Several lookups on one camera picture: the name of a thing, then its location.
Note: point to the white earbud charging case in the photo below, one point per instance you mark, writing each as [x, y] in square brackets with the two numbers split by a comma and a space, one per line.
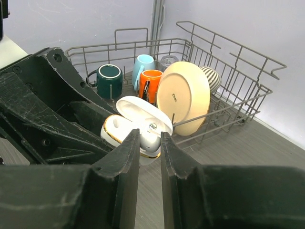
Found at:
[136, 113]

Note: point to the dark green mug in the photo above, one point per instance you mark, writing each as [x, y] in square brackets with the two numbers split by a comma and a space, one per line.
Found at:
[109, 79]

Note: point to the clear glass cup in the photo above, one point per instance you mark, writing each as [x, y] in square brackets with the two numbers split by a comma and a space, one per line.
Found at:
[167, 61]

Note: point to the striped ceramic cup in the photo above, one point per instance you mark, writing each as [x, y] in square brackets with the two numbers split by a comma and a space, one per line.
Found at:
[213, 78]

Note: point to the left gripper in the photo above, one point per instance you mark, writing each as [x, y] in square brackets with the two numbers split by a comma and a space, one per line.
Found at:
[39, 95]

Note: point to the orange mug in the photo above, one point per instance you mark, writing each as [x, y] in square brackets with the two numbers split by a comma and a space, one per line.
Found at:
[149, 82]

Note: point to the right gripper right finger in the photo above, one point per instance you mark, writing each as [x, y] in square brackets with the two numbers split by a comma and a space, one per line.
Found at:
[197, 196]

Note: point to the light blue mug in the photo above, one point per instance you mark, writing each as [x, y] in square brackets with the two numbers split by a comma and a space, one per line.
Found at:
[143, 62]

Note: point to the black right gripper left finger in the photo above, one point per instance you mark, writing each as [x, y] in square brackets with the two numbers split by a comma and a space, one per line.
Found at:
[98, 196]

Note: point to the grey wire dish rack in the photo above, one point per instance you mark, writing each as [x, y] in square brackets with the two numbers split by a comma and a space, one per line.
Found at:
[236, 72]

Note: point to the beige plate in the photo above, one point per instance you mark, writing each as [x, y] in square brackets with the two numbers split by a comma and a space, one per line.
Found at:
[184, 96]

